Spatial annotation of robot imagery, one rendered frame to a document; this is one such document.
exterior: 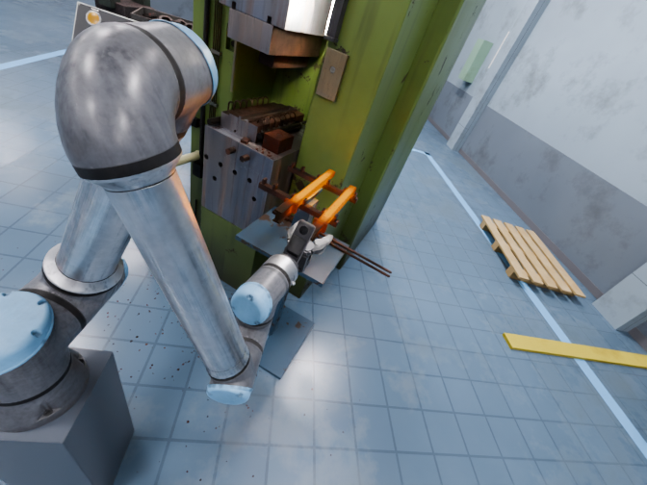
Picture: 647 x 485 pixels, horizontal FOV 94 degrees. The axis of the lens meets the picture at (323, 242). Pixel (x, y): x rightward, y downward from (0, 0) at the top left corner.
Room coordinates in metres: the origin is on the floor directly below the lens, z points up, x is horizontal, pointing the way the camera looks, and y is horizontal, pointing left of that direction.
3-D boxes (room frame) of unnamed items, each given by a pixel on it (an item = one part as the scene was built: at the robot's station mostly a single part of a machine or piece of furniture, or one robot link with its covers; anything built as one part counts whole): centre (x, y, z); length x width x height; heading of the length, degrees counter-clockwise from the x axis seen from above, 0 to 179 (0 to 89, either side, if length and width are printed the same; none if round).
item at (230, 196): (1.48, 0.44, 0.69); 0.56 x 0.38 x 0.45; 166
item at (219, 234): (1.48, 0.44, 0.23); 0.56 x 0.38 x 0.47; 166
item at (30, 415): (0.23, 0.51, 0.65); 0.19 x 0.19 x 0.10
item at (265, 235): (0.99, 0.11, 0.68); 0.40 x 0.30 x 0.02; 78
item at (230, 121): (1.49, 0.49, 0.96); 0.42 x 0.20 x 0.09; 166
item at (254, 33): (1.49, 0.49, 1.32); 0.42 x 0.20 x 0.10; 166
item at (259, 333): (0.44, 0.09, 0.82); 0.12 x 0.09 x 0.12; 7
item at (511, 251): (2.97, -2.08, 0.05); 1.10 x 0.75 x 0.10; 10
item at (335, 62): (1.33, 0.21, 1.27); 0.09 x 0.02 x 0.17; 76
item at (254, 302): (0.46, 0.09, 0.93); 0.12 x 0.09 x 0.10; 169
